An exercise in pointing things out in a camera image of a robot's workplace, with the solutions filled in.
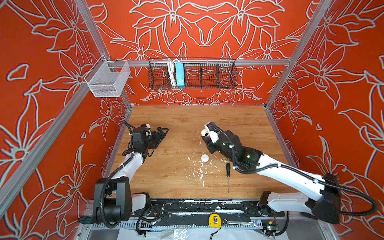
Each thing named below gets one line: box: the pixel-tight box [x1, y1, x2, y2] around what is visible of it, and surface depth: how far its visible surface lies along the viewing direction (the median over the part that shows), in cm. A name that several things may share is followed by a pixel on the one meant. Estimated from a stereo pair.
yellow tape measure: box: [208, 213, 221, 228], surface depth 70 cm
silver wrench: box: [223, 219, 259, 226], surface depth 71 cm
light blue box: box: [175, 62, 185, 89], surface depth 92 cm
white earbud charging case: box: [201, 154, 210, 162], surface depth 92 cm
